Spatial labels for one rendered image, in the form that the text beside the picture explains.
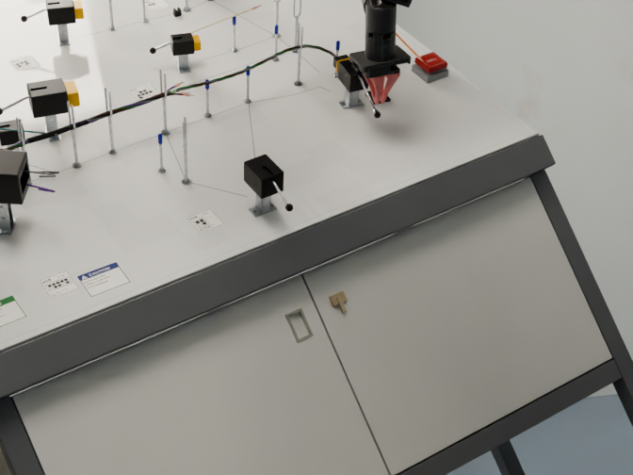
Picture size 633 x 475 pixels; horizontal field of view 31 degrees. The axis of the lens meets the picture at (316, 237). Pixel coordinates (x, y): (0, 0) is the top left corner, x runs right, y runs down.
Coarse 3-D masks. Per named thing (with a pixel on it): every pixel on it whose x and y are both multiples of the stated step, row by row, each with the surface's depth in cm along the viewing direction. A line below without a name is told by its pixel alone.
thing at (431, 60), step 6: (432, 54) 244; (414, 60) 243; (420, 60) 242; (426, 60) 242; (432, 60) 242; (438, 60) 242; (444, 60) 242; (420, 66) 242; (426, 66) 240; (432, 66) 240; (438, 66) 241; (444, 66) 242; (432, 72) 241
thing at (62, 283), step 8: (64, 272) 194; (48, 280) 192; (56, 280) 192; (64, 280) 192; (72, 280) 192; (48, 288) 191; (56, 288) 191; (64, 288) 191; (72, 288) 191; (56, 296) 189
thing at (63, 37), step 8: (48, 0) 242; (56, 0) 242; (64, 0) 243; (72, 0) 243; (48, 8) 240; (56, 8) 240; (64, 8) 241; (72, 8) 241; (24, 16) 242; (32, 16) 242; (48, 16) 241; (56, 16) 241; (64, 16) 242; (72, 16) 242; (56, 24) 242; (64, 24) 243; (64, 32) 245; (64, 40) 247
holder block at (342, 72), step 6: (342, 60) 230; (348, 60) 230; (342, 66) 229; (348, 66) 229; (354, 66) 230; (342, 72) 230; (348, 72) 227; (354, 72) 227; (360, 72) 228; (342, 78) 230; (348, 78) 228; (354, 78) 227; (348, 84) 228; (354, 84) 228; (360, 84) 229; (366, 84) 229; (354, 90) 229
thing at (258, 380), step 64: (192, 320) 196; (256, 320) 201; (320, 320) 206; (64, 384) 186; (128, 384) 190; (192, 384) 194; (256, 384) 198; (320, 384) 203; (64, 448) 183; (128, 448) 187; (192, 448) 191; (256, 448) 196; (320, 448) 200
